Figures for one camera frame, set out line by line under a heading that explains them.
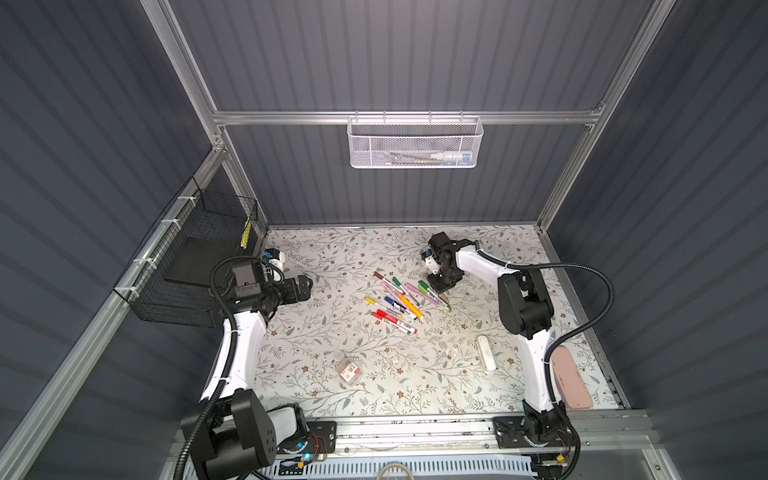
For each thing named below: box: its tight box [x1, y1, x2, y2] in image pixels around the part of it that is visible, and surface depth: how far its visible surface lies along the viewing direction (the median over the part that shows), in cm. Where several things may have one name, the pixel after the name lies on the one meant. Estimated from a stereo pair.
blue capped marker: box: [384, 296, 418, 320], surface depth 98 cm
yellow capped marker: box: [364, 296, 403, 319], surface depth 98 cm
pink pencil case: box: [551, 346, 593, 410], surface depth 80 cm
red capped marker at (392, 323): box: [371, 312, 414, 335], surface depth 95 cm
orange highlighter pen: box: [398, 293, 424, 319], surface depth 99 cm
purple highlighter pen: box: [405, 283, 441, 306], surface depth 101 cm
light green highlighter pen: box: [418, 284, 451, 310], surface depth 101 cm
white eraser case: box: [477, 335, 497, 374], surface depth 86 cm
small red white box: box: [338, 358, 363, 386], surface depth 84 cm
